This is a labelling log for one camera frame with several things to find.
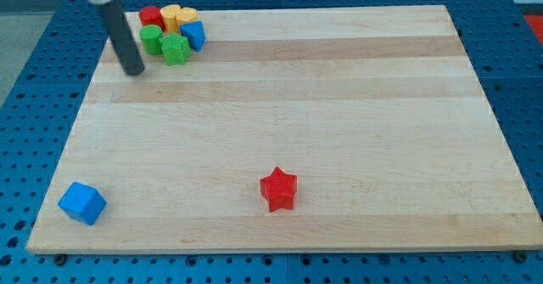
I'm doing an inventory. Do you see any green cylinder block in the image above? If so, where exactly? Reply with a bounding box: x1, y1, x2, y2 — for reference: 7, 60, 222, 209
139, 25, 163, 55

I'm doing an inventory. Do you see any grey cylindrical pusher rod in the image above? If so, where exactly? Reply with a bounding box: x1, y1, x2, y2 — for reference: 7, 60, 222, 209
97, 0, 145, 76

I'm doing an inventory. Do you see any blue cube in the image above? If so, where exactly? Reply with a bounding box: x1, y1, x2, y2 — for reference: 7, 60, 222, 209
58, 181, 107, 226

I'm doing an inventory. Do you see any red star block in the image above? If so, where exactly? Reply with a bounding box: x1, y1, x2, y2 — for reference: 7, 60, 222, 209
260, 167, 298, 212

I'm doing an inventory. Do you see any yellow cylinder block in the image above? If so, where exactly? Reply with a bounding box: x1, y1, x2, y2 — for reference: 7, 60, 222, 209
160, 4, 181, 33

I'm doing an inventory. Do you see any green star block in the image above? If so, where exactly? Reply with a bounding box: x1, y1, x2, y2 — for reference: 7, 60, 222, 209
160, 33, 191, 66

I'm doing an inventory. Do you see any red cylinder block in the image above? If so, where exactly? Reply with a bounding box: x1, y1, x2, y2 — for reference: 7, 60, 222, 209
138, 6, 165, 31

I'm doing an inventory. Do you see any wooden board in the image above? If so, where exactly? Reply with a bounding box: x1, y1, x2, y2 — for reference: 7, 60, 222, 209
26, 5, 542, 254

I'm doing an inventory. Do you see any blue triangle block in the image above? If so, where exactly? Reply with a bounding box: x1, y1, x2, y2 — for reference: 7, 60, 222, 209
179, 20, 206, 52

